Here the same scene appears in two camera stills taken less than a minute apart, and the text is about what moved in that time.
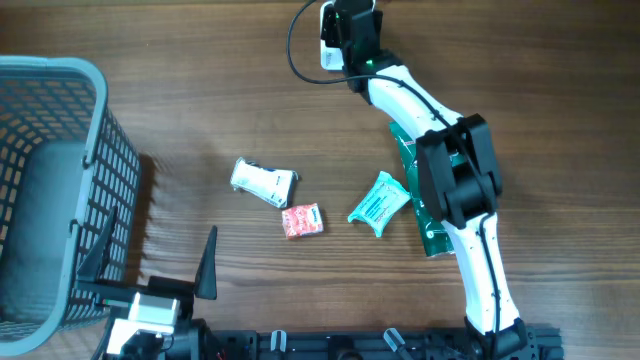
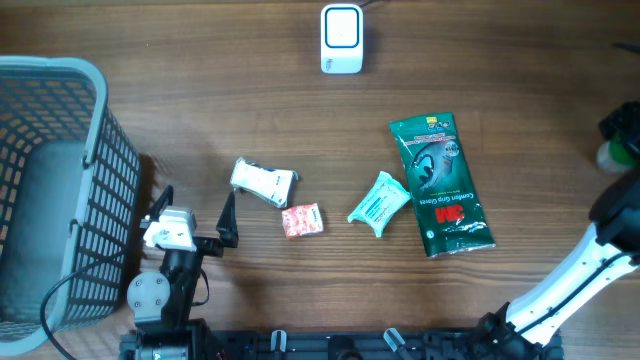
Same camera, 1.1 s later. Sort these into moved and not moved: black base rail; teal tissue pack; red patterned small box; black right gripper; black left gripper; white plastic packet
Moved: black right gripper; black left gripper
Not moved: red patterned small box; black base rail; white plastic packet; teal tissue pack
